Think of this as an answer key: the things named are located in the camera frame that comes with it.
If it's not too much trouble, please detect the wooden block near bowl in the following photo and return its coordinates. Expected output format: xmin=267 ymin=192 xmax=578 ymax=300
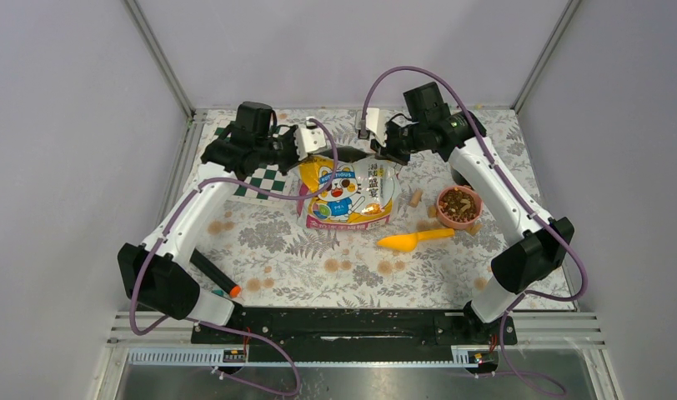
xmin=468 ymin=222 xmax=483 ymax=236

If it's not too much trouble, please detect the black marker orange cap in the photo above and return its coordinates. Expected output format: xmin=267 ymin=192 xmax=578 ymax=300
xmin=190 ymin=249 xmax=242 ymax=298

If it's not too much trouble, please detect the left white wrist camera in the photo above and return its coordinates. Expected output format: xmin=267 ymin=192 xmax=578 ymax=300
xmin=294 ymin=118 xmax=327 ymax=162

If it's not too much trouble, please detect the black empty bowl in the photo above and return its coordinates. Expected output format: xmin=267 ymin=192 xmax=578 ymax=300
xmin=449 ymin=168 xmax=473 ymax=188

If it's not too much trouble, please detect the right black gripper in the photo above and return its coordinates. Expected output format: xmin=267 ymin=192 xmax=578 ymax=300
xmin=370 ymin=119 xmax=426 ymax=167

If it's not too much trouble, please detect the pink bowl with kibble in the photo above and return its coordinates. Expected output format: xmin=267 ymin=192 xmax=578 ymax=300
xmin=435 ymin=185 xmax=483 ymax=230

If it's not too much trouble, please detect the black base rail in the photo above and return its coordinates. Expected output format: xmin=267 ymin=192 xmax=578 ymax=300
xmin=191 ymin=307 xmax=518 ymax=363

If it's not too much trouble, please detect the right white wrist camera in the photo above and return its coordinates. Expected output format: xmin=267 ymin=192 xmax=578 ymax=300
xmin=355 ymin=107 xmax=388 ymax=147

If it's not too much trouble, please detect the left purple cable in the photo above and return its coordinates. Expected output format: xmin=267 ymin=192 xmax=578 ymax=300
xmin=128 ymin=117 xmax=339 ymax=337

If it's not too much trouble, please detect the cat food bag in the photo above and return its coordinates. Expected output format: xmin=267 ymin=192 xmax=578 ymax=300
xmin=296 ymin=147 xmax=402 ymax=231

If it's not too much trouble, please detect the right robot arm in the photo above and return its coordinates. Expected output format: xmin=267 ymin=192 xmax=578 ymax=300
xmin=379 ymin=82 xmax=574 ymax=343

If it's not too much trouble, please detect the wooden cork cylinder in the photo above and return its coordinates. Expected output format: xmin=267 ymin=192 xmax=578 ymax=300
xmin=409 ymin=189 xmax=424 ymax=208

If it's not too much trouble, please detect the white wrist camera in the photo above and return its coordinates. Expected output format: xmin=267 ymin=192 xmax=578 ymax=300
xmin=294 ymin=118 xmax=327 ymax=162
xmin=355 ymin=107 xmax=388 ymax=147

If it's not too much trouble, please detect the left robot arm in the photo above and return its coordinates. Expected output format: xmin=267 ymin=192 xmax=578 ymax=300
xmin=118 ymin=101 xmax=305 ymax=343

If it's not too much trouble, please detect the yellow plastic scoop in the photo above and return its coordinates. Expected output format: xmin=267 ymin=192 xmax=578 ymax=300
xmin=376 ymin=228 xmax=455 ymax=253

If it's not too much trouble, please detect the green white chessboard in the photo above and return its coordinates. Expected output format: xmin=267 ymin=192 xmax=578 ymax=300
xmin=196 ymin=120 xmax=297 ymax=208

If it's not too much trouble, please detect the floral tablecloth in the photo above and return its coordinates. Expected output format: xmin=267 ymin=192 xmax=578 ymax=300
xmin=167 ymin=107 xmax=577 ymax=312

